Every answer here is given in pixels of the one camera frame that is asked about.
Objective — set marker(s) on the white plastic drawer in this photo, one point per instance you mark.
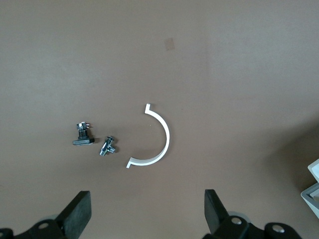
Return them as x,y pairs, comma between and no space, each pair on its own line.
315,170

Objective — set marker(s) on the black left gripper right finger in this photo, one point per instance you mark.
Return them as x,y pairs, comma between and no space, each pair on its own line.
216,216

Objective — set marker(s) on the black flat-head switch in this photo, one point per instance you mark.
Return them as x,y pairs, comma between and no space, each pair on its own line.
83,141

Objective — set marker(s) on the small metal fitting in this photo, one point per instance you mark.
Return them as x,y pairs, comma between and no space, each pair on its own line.
106,147

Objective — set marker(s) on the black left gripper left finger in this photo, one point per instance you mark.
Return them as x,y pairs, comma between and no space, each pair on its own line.
77,214

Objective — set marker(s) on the grey divided plastic bin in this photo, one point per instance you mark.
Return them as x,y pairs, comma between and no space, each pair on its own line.
311,199

